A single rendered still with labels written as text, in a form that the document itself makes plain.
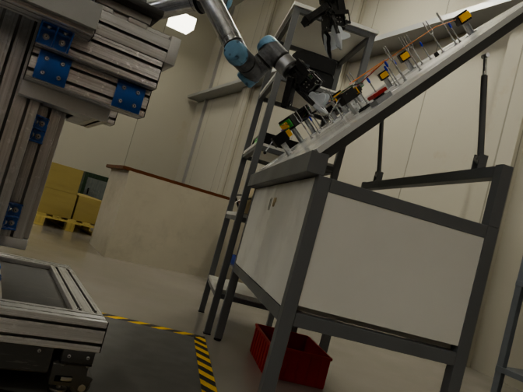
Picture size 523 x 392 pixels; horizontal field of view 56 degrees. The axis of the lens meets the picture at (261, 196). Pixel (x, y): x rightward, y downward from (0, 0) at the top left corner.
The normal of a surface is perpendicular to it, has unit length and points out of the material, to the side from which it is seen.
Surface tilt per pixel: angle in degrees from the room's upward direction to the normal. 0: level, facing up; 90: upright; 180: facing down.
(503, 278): 90
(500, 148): 90
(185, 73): 90
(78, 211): 90
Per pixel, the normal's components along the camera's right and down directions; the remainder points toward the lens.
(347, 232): 0.18, -0.02
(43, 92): 0.48, 0.07
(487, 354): -0.84, -0.26
